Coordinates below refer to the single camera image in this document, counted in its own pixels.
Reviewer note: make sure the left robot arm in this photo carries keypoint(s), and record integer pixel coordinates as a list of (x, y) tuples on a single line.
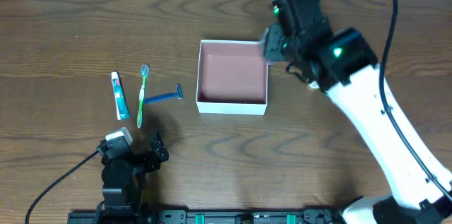
[(124, 171)]

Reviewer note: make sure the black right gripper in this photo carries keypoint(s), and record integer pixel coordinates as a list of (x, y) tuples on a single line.
[(272, 45)]

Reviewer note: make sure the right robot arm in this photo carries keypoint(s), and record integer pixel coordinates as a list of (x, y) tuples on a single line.
[(345, 68)]

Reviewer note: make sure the green toothbrush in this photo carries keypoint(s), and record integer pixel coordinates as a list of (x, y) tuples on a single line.
[(145, 70)]

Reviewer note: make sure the white cardboard box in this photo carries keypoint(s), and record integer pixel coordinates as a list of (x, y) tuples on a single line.
[(232, 78)]

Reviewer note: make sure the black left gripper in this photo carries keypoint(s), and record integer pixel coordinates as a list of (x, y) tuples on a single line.
[(149, 157)]

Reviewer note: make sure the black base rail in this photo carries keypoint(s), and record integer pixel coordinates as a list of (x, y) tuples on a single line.
[(306, 216)]

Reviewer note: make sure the white cream tube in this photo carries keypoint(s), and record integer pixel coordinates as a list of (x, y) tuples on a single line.
[(313, 85)]

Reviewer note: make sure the teal toothpaste tube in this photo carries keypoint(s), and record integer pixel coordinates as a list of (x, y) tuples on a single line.
[(120, 100)]

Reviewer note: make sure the blue disposable razor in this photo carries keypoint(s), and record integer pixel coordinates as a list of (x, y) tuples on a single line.
[(178, 94)]

